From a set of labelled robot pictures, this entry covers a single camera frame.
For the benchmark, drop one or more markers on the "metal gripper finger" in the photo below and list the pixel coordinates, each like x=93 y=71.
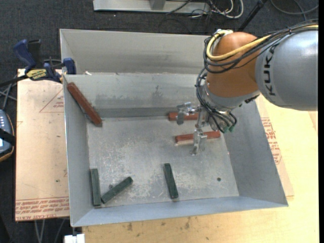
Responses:
x=199 y=142
x=181 y=114

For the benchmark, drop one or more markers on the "red-brown flat block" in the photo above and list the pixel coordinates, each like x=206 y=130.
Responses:
x=184 y=138
x=172 y=116
x=84 y=105

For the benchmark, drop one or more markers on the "dark green flat block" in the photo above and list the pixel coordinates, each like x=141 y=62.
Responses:
x=95 y=187
x=117 y=190
x=170 y=181

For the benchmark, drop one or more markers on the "grey metal bin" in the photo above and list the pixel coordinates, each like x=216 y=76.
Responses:
x=141 y=148

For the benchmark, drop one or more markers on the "brown cardboard board red print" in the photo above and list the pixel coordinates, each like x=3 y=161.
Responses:
x=40 y=140

